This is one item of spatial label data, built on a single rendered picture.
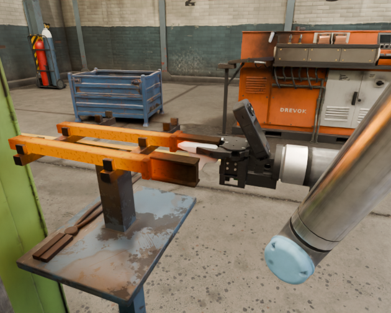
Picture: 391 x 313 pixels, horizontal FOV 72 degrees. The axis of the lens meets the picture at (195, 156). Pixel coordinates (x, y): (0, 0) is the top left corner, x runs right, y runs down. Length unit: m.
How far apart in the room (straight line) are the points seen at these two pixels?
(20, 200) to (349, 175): 0.87
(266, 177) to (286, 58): 2.85
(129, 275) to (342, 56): 3.10
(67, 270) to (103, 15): 8.64
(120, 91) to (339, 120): 2.89
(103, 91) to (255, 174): 3.77
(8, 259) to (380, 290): 1.65
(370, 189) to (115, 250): 0.55
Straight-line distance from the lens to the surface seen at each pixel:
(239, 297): 1.54
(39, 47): 7.86
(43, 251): 0.75
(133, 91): 4.01
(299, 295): 1.61
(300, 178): 0.53
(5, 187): 0.94
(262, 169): 0.55
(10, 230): 0.99
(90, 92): 4.32
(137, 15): 8.57
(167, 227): 0.75
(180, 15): 8.04
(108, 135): 0.66
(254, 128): 0.51
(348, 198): 0.39
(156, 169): 0.48
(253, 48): 3.52
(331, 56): 3.38
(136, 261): 0.67
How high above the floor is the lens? 1.19
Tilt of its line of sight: 24 degrees down
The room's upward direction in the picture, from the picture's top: straight up
